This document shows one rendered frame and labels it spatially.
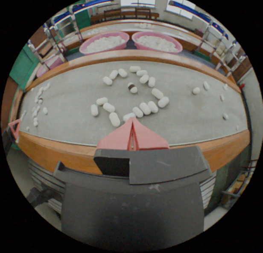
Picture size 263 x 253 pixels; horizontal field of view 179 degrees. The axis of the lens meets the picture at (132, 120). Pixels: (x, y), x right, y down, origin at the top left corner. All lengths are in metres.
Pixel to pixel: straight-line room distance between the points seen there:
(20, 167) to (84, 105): 1.68
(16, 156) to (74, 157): 1.58
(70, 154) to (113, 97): 0.20
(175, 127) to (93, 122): 0.23
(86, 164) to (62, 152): 0.09
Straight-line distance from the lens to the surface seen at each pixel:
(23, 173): 1.85
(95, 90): 0.31
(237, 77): 4.70
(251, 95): 4.48
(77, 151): 0.27
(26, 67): 1.03
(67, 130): 0.31
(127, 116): 0.23
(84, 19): 3.03
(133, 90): 0.26
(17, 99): 0.87
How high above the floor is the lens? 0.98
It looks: 76 degrees down
